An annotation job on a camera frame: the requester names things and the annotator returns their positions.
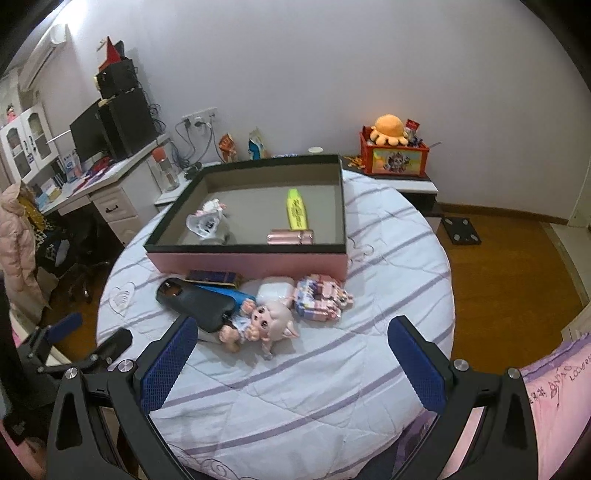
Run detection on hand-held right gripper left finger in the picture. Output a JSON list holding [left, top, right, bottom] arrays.
[[45, 315, 199, 480]]

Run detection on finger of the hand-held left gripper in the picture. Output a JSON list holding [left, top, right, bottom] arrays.
[[42, 328, 134, 376], [18, 312, 84, 366]]

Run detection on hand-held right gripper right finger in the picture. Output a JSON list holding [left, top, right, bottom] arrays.
[[387, 315, 541, 480]]

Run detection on black remote control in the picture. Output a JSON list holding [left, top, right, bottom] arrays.
[[156, 278, 236, 334]]

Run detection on blue and gold box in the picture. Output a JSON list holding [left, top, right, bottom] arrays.
[[185, 270, 244, 289]]

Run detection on pink pig doll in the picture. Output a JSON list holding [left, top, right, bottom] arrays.
[[218, 298, 301, 360]]

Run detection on pink building block figure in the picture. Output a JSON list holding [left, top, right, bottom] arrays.
[[293, 274, 355, 321]]

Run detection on white earbuds case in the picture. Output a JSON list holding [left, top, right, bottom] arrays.
[[255, 281, 296, 306]]

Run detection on pink box with black rim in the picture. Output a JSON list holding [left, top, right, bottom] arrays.
[[143, 154, 348, 282]]

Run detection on black office chair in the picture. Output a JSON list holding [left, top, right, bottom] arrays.
[[44, 215, 112, 303]]

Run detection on pink padded jacket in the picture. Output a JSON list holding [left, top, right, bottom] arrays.
[[0, 182, 49, 310]]

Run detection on white desk with drawers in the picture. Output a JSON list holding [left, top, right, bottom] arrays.
[[39, 134, 171, 245]]

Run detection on pink printed blanket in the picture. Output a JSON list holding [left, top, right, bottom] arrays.
[[438, 335, 591, 480]]

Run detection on black bathroom scale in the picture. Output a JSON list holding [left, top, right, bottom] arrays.
[[440, 216, 482, 245]]

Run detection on white and black nightstand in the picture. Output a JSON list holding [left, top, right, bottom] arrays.
[[342, 154, 439, 214]]

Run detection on clear bottle with red cap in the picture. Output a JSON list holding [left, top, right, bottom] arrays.
[[151, 147, 180, 192]]

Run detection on white glass-door cabinet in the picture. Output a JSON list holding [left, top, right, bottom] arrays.
[[0, 102, 60, 185]]

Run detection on black computer monitor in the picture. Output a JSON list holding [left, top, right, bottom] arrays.
[[69, 99, 109, 160]]

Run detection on yellow highlighter pen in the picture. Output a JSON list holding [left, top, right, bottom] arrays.
[[286, 188, 309, 230]]

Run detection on red printed storage box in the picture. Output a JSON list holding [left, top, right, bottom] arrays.
[[359, 129, 430, 178]]

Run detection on large black speaker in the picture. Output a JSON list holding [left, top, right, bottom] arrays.
[[98, 88, 158, 161]]

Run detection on orange snack bag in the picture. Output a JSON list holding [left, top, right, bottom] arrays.
[[218, 133, 238, 162]]

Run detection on snack packets in storage box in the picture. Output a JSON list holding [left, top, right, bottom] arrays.
[[404, 119, 424, 148]]

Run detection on blue and white bag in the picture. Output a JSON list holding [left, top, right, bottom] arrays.
[[247, 128, 269, 160]]

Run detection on orange octopus plush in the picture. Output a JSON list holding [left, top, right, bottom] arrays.
[[368, 114, 411, 146]]

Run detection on small black speaker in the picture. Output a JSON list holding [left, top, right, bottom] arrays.
[[95, 59, 138, 99]]

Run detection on white air conditioner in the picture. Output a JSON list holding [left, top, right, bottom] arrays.
[[18, 24, 68, 90]]

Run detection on black power cables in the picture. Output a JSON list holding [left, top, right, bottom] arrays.
[[172, 119, 218, 178]]

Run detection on white wall power outlet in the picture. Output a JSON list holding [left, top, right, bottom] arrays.
[[181, 107, 219, 129]]

